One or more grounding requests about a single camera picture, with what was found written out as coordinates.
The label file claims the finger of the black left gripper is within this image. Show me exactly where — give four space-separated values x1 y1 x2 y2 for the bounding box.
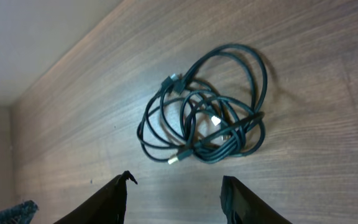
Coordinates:
0 200 39 224

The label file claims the black cable bundle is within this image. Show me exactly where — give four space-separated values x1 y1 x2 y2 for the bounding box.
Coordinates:
136 43 269 166

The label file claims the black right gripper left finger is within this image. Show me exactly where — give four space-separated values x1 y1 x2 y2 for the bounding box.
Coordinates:
56 170 137 224

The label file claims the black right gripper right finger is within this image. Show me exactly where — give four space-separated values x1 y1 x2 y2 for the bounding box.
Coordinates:
220 175 291 224

